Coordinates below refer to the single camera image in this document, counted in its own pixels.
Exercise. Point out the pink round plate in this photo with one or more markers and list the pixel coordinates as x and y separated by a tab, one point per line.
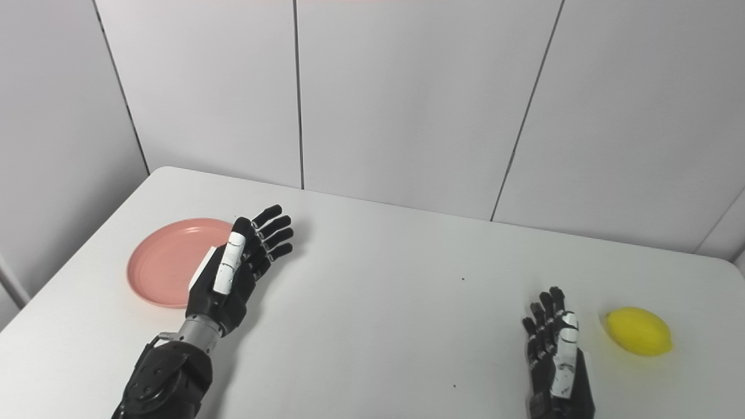
166	262

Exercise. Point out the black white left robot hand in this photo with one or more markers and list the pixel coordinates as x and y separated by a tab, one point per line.
218	308

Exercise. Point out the yellow lemon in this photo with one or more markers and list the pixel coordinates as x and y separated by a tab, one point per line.
639	331

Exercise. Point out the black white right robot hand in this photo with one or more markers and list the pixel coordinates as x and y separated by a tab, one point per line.
576	396

